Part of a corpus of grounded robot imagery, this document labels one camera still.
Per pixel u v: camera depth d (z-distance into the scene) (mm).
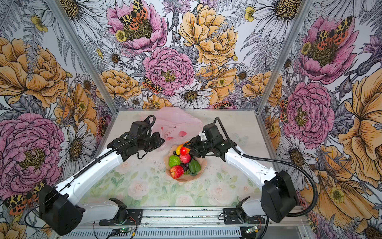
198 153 715
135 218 735
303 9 724
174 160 850
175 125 1088
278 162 452
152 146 701
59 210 381
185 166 852
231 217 737
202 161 894
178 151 894
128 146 543
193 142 703
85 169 454
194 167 850
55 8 713
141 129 597
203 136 770
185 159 842
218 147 597
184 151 761
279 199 417
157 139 689
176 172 795
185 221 744
